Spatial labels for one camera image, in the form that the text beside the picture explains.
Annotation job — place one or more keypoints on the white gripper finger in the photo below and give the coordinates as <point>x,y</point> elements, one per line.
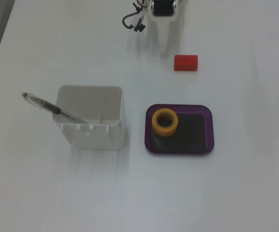
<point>172,30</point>
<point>162,31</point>

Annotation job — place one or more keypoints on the white gripper body, black motor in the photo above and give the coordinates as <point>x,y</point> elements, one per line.
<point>162,7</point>

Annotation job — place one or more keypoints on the yellow tape roll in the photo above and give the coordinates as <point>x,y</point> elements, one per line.
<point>165,130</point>

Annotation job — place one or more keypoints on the white plastic box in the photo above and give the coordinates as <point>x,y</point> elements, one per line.
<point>95,136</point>

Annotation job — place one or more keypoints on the red rectangular block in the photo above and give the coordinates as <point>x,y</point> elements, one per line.
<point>185,62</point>

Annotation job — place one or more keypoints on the purple tray with black inside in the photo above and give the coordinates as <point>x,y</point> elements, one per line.
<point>190,130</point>

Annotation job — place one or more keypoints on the clear black ballpoint pen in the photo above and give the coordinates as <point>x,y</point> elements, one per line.
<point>45,105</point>

